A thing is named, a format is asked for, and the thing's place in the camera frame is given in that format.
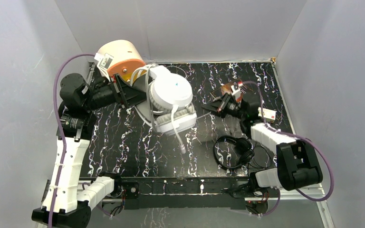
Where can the pastel mini drawer cabinet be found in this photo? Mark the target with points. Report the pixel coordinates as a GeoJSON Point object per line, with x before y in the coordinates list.
{"type": "Point", "coordinates": [126, 58]}

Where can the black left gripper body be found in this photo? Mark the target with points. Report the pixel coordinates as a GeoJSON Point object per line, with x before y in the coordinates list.
{"type": "Point", "coordinates": [119, 91]}

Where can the black wired headphones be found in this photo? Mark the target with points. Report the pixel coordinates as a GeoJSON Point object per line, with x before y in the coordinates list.
{"type": "Point", "coordinates": [231, 153]}

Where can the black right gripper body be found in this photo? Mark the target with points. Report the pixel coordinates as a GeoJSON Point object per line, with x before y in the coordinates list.
{"type": "Point", "coordinates": [233, 108]}

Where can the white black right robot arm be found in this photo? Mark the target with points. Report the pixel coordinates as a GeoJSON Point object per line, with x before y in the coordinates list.
{"type": "Point", "coordinates": [297, 162]}

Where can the small white green box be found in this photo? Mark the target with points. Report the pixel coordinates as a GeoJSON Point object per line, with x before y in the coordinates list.
{"type": "Point", "coordinates": [268, 114]}

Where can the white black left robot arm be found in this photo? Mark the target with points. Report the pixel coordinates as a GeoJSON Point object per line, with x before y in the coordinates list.
{"type": "Point", "coordinates": [67, 204]}

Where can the orange brown paperback book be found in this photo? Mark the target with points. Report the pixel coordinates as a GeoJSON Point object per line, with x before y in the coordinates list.
{"type": "Point", "coordinates": [226, 89]}

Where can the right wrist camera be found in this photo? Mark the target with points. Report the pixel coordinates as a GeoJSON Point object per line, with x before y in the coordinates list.
{"type": "Point", "coordinates": [236, 91]}

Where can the large white over-ear headphones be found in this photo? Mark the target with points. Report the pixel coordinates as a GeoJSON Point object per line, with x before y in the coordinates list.
{"type": "Point", "coordinates": [174, 122]}

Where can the small white on-ear headphones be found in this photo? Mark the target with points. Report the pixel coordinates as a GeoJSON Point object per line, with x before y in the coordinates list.
{"type": "Point", "coordinates": [165, 90]}

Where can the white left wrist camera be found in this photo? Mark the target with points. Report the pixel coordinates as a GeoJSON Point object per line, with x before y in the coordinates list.
{"type": "Point", "coordinates": [103, 63]}

